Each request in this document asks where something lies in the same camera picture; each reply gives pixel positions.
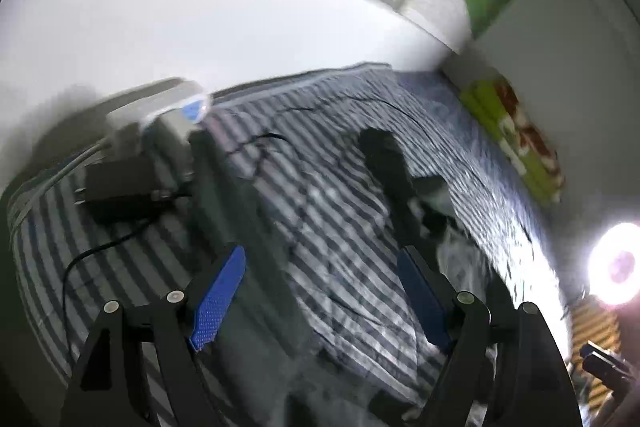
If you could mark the wooden slatted headboard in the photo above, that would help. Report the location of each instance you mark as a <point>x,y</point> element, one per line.
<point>595,327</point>

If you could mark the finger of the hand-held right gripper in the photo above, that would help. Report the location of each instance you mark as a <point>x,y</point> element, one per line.
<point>600,349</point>
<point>607,369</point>

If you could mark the black power adapter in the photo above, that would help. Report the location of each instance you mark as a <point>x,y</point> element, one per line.
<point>117,192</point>

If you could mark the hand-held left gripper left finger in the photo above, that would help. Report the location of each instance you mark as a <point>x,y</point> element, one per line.
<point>220,297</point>

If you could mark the white power strip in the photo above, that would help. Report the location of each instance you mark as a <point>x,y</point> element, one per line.
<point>145,117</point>

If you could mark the green floral pillow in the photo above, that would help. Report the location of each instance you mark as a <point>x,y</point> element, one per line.
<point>500,117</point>

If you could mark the blue striped quilted blanket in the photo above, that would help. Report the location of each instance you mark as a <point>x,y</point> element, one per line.
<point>325,217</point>

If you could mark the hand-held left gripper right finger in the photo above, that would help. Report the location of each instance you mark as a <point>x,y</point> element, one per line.
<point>420,302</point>

